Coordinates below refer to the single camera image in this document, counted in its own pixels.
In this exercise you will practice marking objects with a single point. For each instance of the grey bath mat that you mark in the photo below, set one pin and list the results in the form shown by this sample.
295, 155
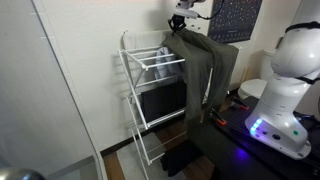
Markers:
130, 163

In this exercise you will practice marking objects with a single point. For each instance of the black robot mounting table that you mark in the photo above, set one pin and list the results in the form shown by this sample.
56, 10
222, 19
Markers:
226, 146

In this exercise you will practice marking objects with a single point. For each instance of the dark illustrated wall poster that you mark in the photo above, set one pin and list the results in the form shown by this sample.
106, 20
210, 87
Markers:
233, 20

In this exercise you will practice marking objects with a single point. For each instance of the white hanging towel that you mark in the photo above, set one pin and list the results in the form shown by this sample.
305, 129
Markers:
143, 39

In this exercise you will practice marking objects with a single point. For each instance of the olive green pants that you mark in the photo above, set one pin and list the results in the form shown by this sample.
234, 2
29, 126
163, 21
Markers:
200, 66

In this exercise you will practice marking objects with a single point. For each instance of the black clamp orange tip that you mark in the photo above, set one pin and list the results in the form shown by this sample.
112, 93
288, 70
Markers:
240, 104
218, 118

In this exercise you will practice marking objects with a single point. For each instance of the white toilet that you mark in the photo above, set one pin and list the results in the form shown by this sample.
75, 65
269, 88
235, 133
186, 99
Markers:
255, 86

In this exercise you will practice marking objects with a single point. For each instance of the black cloth on floor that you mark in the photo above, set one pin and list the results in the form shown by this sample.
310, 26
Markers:
180, 158

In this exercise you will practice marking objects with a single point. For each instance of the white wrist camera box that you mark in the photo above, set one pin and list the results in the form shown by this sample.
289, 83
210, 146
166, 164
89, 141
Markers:
186, 13

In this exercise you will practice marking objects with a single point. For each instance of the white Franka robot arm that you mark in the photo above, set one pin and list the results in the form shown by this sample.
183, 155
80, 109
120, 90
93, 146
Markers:
293, 66

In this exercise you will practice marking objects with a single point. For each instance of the chrome round knob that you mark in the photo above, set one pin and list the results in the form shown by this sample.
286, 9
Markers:
20, 174

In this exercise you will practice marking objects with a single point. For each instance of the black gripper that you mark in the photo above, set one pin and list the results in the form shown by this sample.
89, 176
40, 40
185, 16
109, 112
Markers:
177, 22

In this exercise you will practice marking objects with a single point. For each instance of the blue striped shirt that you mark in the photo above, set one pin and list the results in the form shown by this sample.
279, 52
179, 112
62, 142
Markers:
165, 66

